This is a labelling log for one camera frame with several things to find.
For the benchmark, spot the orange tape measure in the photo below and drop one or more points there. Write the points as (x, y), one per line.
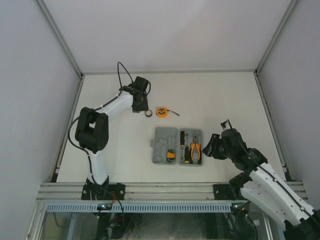
(162, 112)

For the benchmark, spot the black electrical tape roll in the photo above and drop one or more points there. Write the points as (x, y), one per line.
(148, 113)

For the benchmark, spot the blue slotted cable duct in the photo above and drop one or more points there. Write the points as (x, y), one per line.
(175, 207)

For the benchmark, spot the grey plastic tool case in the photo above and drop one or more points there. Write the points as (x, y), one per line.
(169, 138)

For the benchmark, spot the orange black handled pliers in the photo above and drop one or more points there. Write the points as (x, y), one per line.
(195, 151)

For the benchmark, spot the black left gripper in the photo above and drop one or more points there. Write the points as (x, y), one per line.
(144, 107)

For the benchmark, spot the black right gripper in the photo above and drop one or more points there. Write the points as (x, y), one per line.
(215, 140)

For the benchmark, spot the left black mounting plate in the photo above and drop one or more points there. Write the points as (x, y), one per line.
(110, 192)

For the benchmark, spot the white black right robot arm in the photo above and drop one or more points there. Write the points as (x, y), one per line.
(259, 183)

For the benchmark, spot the flathead screwdriver black yellow handle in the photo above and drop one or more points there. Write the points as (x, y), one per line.
(186, 149)

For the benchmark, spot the phillips screwdriver black yellow handle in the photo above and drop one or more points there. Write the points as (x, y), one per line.
(182, 139)

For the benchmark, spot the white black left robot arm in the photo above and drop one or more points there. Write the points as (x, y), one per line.
(92, 130)

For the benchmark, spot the black mounting plate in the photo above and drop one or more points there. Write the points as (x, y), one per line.
(224, 192)
(110, 192)

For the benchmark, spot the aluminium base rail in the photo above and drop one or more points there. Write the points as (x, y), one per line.
(201, 192)

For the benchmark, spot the hex key set orange holder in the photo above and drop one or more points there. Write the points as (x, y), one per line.
(171, 155)

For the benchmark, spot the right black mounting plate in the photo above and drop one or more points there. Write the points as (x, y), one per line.
(224, 192)

